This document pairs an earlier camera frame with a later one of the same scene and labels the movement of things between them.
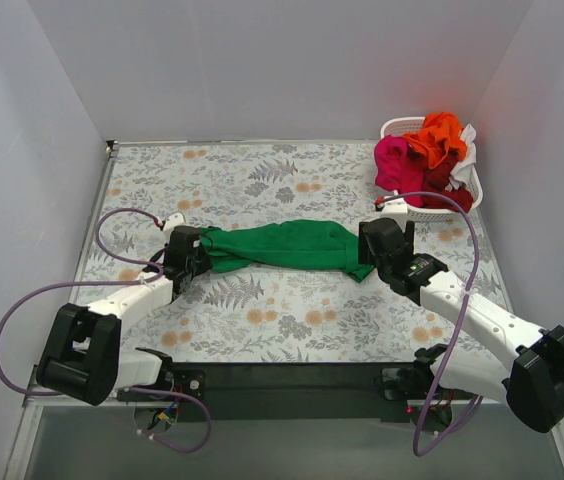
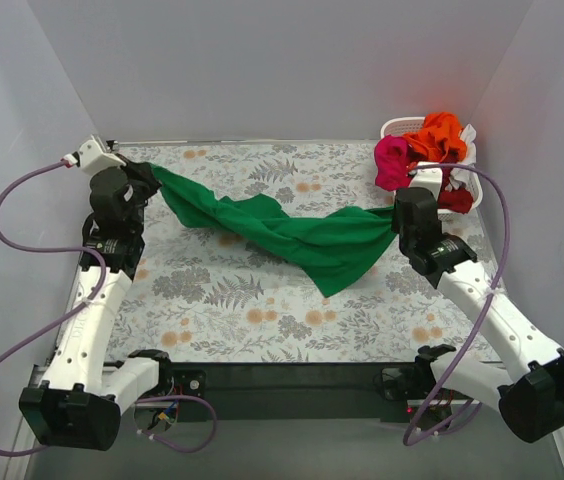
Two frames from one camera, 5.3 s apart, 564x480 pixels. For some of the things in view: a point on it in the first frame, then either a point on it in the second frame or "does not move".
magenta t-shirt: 398,168 does not move
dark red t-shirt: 435,180 does not move
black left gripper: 197,255 → 141,173
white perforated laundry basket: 406,125 does not move
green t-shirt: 315,244 → 330,244
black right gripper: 369,245 → 401,220
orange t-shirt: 441,133 does not move
